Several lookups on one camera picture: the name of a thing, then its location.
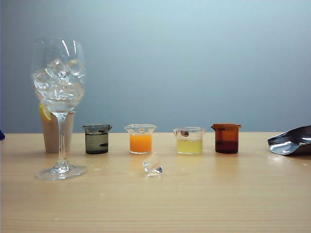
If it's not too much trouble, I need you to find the stainless steel ice scoop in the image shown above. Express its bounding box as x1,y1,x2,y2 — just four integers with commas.
267,125,311,156

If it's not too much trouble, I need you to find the clear beaker with orange juice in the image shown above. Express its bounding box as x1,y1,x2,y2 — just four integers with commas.
124,124,157,155

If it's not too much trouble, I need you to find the clear beaker with pale liquid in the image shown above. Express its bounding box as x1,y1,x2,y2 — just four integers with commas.
173,127,207,155

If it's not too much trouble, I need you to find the grey beaker with dark liquid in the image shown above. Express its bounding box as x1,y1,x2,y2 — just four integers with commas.
82,124,113,155

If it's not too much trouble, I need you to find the amber beaker with brown liquid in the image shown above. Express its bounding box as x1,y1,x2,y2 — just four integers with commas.
210,123,243,154

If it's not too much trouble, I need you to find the clear wine glass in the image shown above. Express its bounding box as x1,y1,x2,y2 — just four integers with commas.
31,36,88,181

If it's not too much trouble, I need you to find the beige paper cup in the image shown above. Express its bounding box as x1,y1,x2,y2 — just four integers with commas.
41,111,75,153

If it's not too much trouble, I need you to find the yellow lemon slice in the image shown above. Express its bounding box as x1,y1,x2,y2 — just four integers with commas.
39,101,52,122

